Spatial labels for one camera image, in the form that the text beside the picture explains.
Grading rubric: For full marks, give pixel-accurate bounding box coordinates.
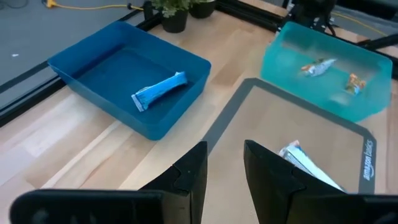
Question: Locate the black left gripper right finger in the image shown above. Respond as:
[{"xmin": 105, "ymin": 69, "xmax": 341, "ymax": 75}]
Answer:
[{"xmin": 243, "ymin": 139, "xmax": 398, "ymax": 224}]

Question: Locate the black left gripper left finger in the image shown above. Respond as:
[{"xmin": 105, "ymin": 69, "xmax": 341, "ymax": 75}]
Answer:
[{"xmin": 9, "ymin": 141, "xmax": 208, "ymax": 224}]

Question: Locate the blue wrapper granola bar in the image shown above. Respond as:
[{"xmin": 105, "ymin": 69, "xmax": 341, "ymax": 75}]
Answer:
[{"xmin": 131, "ymin": 71, "xmax": 189, "ymax": 113}]

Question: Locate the white and orange granola bar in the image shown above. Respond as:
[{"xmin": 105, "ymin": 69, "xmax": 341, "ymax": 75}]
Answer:
[{"xmin": 300, "ymin": 58, "xmax": 338, "ymax": 78}]

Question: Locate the brown wrapper granola bar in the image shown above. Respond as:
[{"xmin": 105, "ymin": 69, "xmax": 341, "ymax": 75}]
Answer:
[{"xmin": 345, "ymin": 73, "xmax": 367, "ymax": 96}]

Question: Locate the white and blue granola bar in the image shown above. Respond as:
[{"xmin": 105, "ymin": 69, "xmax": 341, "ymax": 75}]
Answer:
[{"xmin": 278, "ymin": 139, "xmax": 346, "ymax": 192}]

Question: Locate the black-bordered silicone baking mat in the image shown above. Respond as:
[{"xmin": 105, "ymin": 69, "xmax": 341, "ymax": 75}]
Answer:
[{"xmin": 201, "ymin": 77, "xmax": 377, "ymax": 195}]

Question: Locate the green plastic tray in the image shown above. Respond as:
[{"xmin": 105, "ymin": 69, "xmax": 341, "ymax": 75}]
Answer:
[{"xmin": 260, "ymin": 21, "xmax": 393, "ymax": 123}]

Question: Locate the blue plastic tray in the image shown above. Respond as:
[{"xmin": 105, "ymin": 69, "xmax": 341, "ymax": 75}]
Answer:
[{"xmin": 47, "ymin": 20, "xmax": 212, "ymax": 141}]

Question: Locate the potted green plant black pot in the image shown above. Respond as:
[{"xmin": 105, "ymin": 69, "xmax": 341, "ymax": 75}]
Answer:
[
  {"xmin": 188, "ymin": 0, "xmax": 216, "ymax": 19},
  {"xmin": 151, "ymin": 0, "xmax": 191, "ymax": 34}
]

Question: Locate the black aluminium extrusion frame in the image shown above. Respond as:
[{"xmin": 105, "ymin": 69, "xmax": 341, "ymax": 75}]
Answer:
[{"xmin": 0, "ymin": 0, "xmax": 398, "ymax": 128}]

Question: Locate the yellow cable with black clip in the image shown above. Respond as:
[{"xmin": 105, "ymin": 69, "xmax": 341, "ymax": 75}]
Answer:
[{"xmin": 45, "ymin": 0, "xmax": 144, "ymax": 11}]

